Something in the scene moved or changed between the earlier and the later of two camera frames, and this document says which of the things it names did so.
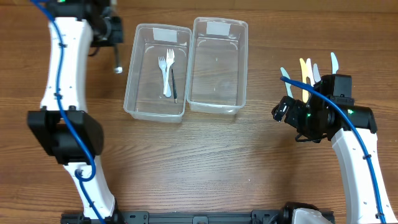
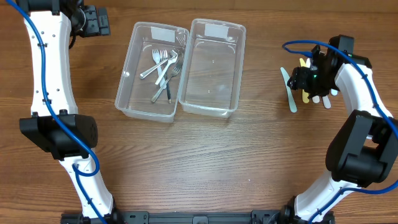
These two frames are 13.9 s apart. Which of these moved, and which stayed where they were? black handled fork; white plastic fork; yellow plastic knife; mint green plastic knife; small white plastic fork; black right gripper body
Moved: black right gripper body; black handled fork; white plastic fork; small white plastic fork
Stayed: mint green plastic knife; yellow plastic knife
